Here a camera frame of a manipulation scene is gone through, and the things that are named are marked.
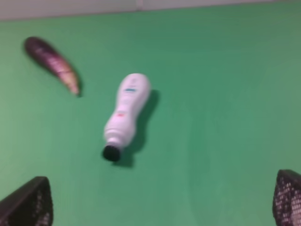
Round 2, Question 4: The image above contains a purple eggplant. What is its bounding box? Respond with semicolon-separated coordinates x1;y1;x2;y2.
24;36;82;97

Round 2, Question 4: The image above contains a white bottle with black cap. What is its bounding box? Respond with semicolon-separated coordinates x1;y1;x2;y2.
103;73;151;162

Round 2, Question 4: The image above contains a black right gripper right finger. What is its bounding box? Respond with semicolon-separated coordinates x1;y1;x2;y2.
272;169;301;226

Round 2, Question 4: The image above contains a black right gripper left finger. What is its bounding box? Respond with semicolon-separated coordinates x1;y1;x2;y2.
0;176;54;226

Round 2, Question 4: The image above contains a green table cloth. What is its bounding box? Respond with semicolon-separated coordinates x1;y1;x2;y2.
0;0;301;226

